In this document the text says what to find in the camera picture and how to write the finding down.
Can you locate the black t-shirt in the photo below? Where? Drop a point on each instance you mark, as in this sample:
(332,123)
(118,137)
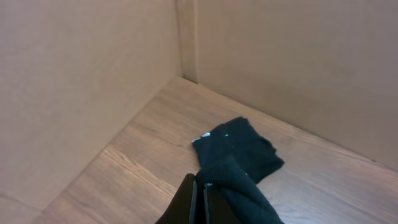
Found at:
(245,199)

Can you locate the cardboard back wall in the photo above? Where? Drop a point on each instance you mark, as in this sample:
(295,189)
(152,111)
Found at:
(73,73)

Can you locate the folded black garment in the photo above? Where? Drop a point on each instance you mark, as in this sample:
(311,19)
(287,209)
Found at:
(238,139)

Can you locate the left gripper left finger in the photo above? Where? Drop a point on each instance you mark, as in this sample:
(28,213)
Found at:
(182,208)

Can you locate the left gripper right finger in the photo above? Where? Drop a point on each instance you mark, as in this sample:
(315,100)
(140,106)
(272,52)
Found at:
(217,208)

